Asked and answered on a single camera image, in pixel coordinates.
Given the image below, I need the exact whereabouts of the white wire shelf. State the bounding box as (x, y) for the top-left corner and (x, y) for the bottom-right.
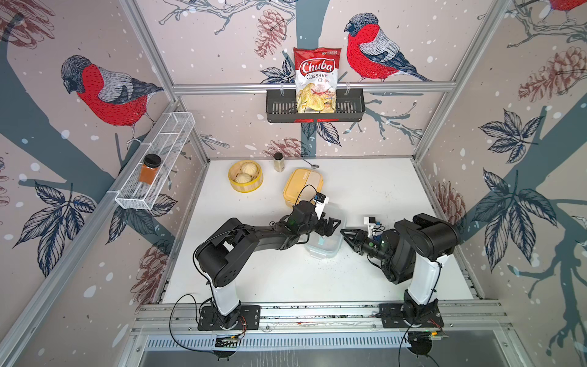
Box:
(115, 112), (195, 210)

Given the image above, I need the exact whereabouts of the right white bun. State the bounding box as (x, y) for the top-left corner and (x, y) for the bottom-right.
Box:
(241, 162), (258, 177)

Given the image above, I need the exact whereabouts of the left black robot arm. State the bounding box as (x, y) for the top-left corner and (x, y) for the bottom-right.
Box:
(192, 200), (342, 330)

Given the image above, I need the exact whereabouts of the orange jar black lid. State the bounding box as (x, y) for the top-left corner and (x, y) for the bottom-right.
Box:
(138, 154), (162, 185)

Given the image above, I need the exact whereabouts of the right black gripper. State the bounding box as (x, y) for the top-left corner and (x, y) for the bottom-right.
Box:
(340, 231), (390, 266)

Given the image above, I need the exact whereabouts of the white bun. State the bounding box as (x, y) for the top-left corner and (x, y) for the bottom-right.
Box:
(234, 172), (252, 184)
(241, 162), (258, 177)

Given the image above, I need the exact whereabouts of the red cassava chips bag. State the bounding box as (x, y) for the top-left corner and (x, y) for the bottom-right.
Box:
(293, 47), (341, 113)

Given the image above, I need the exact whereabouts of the clear plastic lunch box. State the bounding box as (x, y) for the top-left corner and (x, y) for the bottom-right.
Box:
(304, 204), (347, 259)

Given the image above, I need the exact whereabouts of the black wall basket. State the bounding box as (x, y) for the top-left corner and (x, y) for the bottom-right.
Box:
(266, 89), (365, 123)

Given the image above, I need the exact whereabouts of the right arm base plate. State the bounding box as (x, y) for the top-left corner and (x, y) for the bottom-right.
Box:
(375, 302), (444, 329)

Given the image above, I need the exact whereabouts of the yellow lunch box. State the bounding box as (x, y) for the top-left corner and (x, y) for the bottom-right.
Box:
(283, 168), (323, 207)

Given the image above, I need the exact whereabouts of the small spice jar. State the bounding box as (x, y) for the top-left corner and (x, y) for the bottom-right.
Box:
(273, 152), (285, 172)

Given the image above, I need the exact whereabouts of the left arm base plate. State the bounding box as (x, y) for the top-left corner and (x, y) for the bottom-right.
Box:
(197, 305), (261, 331)

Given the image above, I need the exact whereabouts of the left white bun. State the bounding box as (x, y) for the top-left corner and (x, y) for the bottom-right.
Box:
(234, 172), (252, 184)

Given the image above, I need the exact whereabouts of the aluminium mounting rail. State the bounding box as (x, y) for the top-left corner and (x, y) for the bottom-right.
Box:
(128, 299), (513, 336)

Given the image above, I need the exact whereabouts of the yellow bamboo steamer basket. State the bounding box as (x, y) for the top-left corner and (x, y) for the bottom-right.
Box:
(228, 161), (264, 194)

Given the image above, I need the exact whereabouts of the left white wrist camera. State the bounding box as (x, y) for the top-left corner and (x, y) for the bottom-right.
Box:
(313, 193), (329, 220)

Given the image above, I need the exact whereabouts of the metal spoon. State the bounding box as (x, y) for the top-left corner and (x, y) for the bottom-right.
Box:
(302, 159), (319, 170)

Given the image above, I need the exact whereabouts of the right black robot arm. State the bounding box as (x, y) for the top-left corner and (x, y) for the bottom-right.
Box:
(340, 213), (460, 328)

